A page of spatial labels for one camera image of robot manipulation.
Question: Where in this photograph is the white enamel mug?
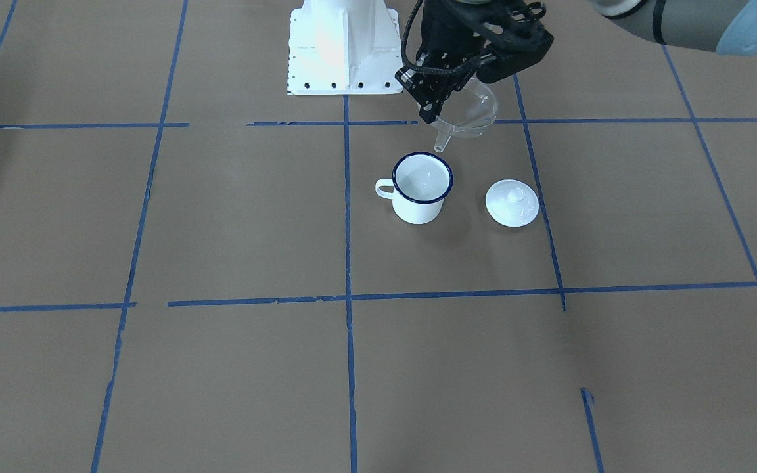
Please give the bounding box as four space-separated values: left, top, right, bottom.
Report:
375 152 454 225

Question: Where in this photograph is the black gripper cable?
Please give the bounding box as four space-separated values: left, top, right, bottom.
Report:
401 0 484 83

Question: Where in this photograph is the white mug lid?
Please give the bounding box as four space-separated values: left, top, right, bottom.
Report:
484 179 540 228

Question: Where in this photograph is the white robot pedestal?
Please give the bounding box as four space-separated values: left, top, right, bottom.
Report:
287 1 403 96

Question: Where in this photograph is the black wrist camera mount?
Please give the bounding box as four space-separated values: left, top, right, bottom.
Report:
462 1 555 84

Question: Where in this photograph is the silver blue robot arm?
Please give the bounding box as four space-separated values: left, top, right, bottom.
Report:
396 1 757 124

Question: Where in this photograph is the clear plastic funnel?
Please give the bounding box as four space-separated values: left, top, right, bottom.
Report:
430 77 501 153

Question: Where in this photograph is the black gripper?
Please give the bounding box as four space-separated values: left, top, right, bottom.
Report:
396 1 492 125

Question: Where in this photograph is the brown paper table cover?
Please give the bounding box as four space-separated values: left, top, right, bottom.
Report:
0 1 757 472

